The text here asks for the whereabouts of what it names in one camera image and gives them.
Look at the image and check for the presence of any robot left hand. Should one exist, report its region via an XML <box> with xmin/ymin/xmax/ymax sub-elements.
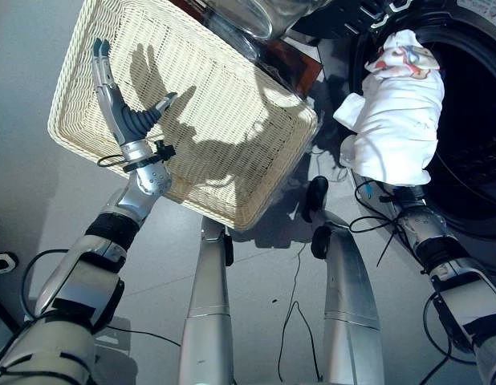
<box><xmin>91</xmin><ymin>37</ymin><xmax>179</xmax><ymax>166</ymax></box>

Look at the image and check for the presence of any white printed garment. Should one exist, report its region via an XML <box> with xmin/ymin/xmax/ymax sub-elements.
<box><xmin>332</xmin><ymin>30</ymin><xmax>446</xmax><ymax>188</ymax></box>

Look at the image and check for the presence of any washing machine glass door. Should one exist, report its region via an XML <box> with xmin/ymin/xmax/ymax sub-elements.
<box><xmin>199</xmin><ymin>0</ymin><xmax>333</xmax><ymax>53</ymax></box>

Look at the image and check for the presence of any cream wicker laundry basket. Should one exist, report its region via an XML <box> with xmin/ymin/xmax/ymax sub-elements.
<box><xmin>47</xmin><ymin>0</ymin><xmax>319</xmax><ymax>233</ymax></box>

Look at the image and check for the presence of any dark brown glossy cabinet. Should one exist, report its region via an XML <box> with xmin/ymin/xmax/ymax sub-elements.
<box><xmin>259</xmin><ymin>38</ymin><xmax>324</xmax><ymax>96</ymax></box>

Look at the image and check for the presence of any robot left leg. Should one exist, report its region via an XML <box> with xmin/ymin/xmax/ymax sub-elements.
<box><xmin>177</xmin><ymin>216</ymin><xmax>237</xmax><ymax>385</ymax></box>

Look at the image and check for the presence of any robot leg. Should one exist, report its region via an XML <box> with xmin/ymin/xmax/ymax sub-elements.
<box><xmin>177</xmin><ymin>216</ymin><xmax>237</xmax><ymax>385</ymax></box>
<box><xmin>302</xmin><ymin>175</ymin><xmax>387</xmax><ymax>385</ymax></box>

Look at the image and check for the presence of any black furniture leg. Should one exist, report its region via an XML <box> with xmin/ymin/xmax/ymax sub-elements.
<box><xmin>0</xmin><ymin>286</ymin><xmax>22</xmax><ymax>351</ymax></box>

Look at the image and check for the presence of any robot right leg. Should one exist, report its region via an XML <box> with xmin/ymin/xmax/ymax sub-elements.
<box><xmin>302</xmin><ymin>175</ymin><xmax>387</xmax><ymax>385</ymax></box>

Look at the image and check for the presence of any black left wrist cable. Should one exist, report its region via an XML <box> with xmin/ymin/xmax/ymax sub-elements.
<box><xmin>96</xmin><ymin>153</ymin><xmax>131</xmax><ymax>169</ymax></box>

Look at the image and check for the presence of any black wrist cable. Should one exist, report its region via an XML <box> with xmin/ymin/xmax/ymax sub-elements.
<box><xmin>96</xmin><ymin>153</ymin><xmax>131</xmax><ymax>169</ymax></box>
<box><xmin>349</xmin><ymin>179</ymin><xmax>417</xmax><ymax>270</ymax></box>

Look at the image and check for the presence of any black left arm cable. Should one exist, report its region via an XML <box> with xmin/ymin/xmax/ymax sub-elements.
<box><xmin>20</xmin><ymin>248</ymin><xmax>71</xmax><ymax>322</ymax></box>

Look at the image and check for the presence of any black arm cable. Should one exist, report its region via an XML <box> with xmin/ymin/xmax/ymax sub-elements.
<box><xmin>20</xmin><ymin>248</ymin><xmax>71</xmax><ymax>322</ymax></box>
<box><xmin>417</xmin><ymin>290</ymin><xmax>478</xmax><ymax>385</ymax></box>

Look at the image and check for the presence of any thin black floor cable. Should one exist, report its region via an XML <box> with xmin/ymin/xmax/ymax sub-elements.
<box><xmin>277</xmin><ymin>240</ymin><xmax>325</xmax><ymax>382</ymax></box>

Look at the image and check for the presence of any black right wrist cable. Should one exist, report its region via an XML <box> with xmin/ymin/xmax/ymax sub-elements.
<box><xmin>349</xmin><ymin>179</ymin><xmax>417</xmax><ymax>270</ymax></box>

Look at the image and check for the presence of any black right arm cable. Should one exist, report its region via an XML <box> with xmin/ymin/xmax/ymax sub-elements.
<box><xmin>417</xmin><ymin>290</ymin><xmax>478</xmax><ymax>385</ymax></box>

